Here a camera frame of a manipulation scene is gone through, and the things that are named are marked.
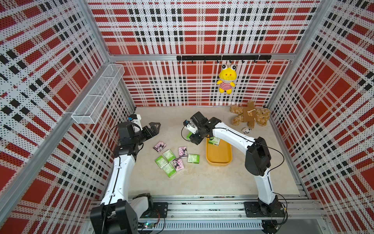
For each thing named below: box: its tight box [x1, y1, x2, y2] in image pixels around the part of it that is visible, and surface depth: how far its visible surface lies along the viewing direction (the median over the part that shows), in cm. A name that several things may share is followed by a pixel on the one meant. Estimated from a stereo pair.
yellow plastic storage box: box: [205, 136, 234, 167], surface depth 96 cm
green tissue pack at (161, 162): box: [154, 155, 169, 169], surface depth 91 cm
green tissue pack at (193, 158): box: [187, 154, 201, 164], surface depth 92 cm
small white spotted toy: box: [241, 127, 252, 135], surface depth 107 cm
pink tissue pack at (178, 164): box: [172, 157, 185, 172], surface depth 90 cm
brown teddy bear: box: [229, 100, 271, 129], surface depth 109 cm
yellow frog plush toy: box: [216, 63, 238, 95], surface depth 95 cm
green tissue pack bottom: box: [162, 162, 177, 178], surface depth 87 cm
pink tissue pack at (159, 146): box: [152, 140, 167, 154], surface depth 97 cm
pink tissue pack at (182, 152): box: [178, 146, 188, 159], surface depth 95 cm
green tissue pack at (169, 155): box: [162, 149, 176, 163], surface depth 93 cm
